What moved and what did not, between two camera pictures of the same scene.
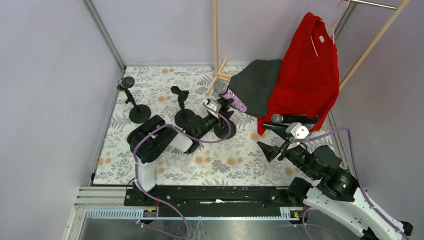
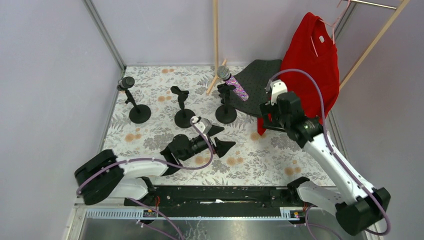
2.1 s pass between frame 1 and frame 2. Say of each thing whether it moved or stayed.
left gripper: moved
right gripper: moved
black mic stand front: stayed
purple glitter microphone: moved
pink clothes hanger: stayed
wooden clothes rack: stayed
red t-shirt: stayed
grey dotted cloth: stayed
